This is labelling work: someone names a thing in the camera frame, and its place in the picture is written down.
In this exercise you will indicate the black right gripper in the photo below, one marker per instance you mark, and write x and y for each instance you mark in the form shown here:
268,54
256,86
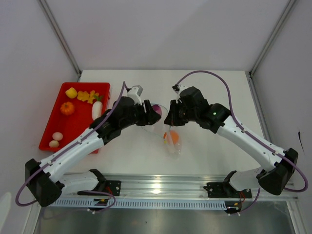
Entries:
171,119

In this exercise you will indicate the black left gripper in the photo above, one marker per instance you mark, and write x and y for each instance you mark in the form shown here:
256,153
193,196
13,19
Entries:
149,118

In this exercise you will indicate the purple toy onion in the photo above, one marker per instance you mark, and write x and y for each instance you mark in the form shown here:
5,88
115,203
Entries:
157,109

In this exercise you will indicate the orange toy fruit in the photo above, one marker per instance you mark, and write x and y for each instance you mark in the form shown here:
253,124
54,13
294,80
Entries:
174,136

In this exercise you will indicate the clear zip top bag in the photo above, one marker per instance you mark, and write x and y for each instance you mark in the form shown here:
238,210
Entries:
158,130

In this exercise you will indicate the orange toy pumpkin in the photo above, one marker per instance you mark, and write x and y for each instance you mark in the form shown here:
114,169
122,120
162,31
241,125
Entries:
67,108

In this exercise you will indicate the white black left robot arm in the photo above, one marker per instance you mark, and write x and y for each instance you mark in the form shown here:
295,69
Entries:
100,132

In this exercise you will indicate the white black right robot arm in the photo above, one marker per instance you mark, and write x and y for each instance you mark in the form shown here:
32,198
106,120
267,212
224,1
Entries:
276,165

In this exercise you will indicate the white toy radish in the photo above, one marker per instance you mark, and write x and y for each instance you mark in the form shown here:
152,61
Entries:
97,107

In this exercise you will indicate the yellow toy ginger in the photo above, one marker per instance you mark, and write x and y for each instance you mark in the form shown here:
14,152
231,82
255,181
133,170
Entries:
90,97

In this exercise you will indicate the red plastic tray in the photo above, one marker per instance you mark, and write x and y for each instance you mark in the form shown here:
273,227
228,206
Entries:
73,125

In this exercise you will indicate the yellow toy pepper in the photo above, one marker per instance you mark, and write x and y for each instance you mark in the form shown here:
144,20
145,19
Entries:
71,93

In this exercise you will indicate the pink toy egg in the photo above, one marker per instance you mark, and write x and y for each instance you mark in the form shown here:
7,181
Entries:
58,136

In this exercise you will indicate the white toy mushroom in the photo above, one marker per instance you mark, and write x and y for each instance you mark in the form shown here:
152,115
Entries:
53,144

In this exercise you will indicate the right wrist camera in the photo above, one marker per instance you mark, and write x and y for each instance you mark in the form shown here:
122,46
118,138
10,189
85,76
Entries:
178,88

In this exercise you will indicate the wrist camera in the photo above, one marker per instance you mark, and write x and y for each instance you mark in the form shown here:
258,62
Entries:
135,94
178,88

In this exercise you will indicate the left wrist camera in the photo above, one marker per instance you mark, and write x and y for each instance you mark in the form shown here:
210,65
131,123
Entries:
135,94

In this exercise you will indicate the aluminium table edge rail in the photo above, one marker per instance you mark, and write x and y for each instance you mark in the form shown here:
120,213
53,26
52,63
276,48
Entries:
165,187

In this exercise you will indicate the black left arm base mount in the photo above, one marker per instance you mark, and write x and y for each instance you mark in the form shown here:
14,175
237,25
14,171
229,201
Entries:
109,186

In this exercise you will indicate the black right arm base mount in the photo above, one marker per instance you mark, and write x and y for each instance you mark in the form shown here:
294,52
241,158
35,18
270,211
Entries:
223,190

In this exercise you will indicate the white slotted cable duct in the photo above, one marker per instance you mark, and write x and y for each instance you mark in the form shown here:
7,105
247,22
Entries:
140,204

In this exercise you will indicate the left aluminium frame post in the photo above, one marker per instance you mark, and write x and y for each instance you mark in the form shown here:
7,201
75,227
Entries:
46,9

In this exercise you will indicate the aluminium frame post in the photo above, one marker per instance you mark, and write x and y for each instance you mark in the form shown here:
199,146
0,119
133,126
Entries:
46,9
277,29

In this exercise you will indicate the right aluminium frame post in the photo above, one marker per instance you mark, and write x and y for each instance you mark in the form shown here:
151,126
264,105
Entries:
277,29

